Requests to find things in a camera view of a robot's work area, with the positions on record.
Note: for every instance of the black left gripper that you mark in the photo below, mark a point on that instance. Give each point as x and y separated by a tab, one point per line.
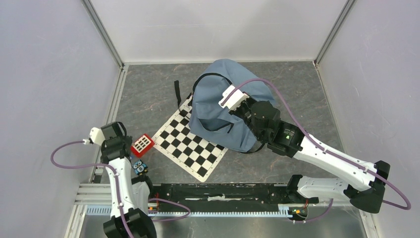
127	139

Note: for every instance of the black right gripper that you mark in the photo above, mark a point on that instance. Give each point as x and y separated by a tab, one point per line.
236	111

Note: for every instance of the blue grey backpack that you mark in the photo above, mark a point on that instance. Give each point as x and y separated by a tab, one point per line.
212	122

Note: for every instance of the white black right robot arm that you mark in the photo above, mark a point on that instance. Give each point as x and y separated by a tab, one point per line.
356	180

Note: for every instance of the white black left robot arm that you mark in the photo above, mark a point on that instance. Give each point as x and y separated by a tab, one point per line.
129	201

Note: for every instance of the red window toy block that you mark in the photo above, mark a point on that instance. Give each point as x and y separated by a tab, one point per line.
142	145

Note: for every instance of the blue owl toy figure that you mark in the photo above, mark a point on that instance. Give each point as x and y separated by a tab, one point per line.
140	168

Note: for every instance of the black white chessboard mat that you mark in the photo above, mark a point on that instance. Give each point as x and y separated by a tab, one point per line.
192	153

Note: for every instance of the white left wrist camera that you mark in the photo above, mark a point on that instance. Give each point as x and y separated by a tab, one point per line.
96	136

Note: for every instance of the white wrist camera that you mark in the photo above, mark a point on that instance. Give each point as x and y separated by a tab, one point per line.
96	136
232	98

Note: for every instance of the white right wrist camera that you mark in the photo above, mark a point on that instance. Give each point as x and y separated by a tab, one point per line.
232	98

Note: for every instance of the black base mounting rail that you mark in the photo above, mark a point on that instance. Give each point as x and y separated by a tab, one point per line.
227	197

